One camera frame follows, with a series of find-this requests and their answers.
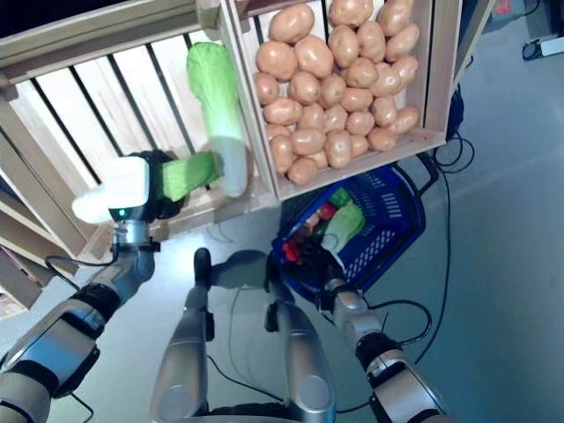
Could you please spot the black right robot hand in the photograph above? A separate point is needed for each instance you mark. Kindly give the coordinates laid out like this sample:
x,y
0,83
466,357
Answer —
x,y
321,269

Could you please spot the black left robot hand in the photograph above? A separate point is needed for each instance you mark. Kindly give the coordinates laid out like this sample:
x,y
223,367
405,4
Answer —
x,y
165,205

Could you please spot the green white napa cabbage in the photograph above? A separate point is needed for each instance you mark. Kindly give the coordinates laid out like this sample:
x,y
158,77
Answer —
x,y
216,97
119,185
346,222

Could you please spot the blue plastic shopping basket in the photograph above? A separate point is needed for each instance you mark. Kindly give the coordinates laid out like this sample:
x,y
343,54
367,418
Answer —
x,y
414,220

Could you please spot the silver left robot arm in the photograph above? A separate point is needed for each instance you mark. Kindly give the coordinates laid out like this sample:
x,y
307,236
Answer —
x,y
66,326

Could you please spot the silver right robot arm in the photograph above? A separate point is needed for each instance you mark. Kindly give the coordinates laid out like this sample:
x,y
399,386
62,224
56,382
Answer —
x,y
388,365

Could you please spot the red tomato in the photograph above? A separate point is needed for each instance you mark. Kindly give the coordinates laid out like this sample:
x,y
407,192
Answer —
x,y
291,251

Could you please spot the red yellow apple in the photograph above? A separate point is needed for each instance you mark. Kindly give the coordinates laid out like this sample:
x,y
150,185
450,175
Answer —
x,y
326,210

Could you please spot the green bell pepper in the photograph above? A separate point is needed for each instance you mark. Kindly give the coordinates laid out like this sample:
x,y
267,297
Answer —
x,y
339,196

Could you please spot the silver right robot leg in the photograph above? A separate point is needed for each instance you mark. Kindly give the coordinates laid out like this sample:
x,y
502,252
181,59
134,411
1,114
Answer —
x,y
304,361

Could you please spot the light wooden slatted crate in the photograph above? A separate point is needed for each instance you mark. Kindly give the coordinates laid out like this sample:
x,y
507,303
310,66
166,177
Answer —
x,y
88,39
434,66

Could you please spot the white flat floor device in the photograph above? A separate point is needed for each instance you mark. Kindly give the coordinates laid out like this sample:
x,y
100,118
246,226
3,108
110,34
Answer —
x,y
544,46

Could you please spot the light wooden shelf frame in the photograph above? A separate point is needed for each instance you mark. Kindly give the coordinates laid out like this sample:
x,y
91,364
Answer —
x,y
471,35

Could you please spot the grey power strip red switch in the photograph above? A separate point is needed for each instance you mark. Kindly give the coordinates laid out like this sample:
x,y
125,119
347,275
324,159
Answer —
x,y
506,6

